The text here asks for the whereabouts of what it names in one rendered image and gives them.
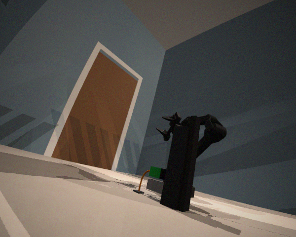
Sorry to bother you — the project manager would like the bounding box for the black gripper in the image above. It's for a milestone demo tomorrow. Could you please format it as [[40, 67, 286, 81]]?
[[156, 112, 182, 141]]

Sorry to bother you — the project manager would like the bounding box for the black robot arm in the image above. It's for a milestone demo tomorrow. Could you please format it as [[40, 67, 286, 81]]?
[[176, 114, 227, 158]]

